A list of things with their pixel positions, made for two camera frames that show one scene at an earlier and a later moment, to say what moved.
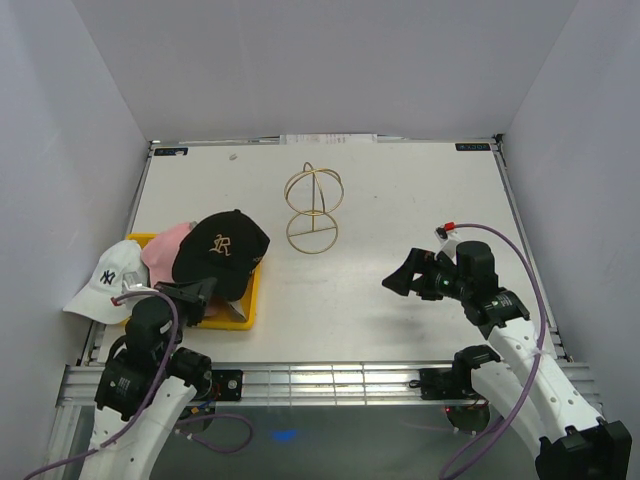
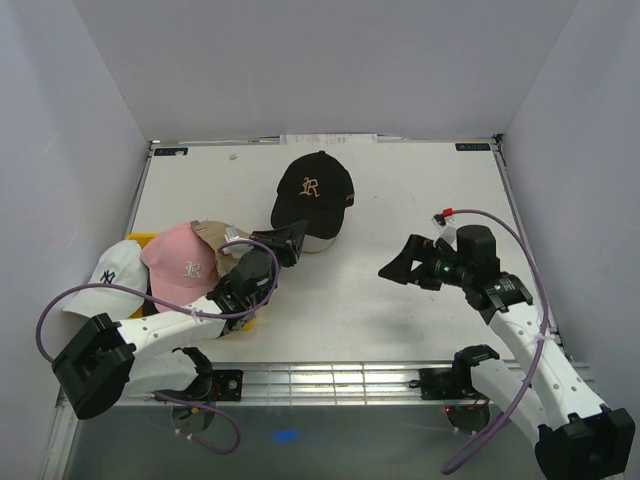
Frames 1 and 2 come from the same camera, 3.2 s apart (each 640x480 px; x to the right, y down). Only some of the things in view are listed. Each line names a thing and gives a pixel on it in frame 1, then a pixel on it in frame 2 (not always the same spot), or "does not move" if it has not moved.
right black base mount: (454, 383) does not move
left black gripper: (193, 290) -> (286, 240)
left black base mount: (227, 385) does not move
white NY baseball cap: (116, 261) does not move
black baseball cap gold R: (227, 245) -> (314, 187)
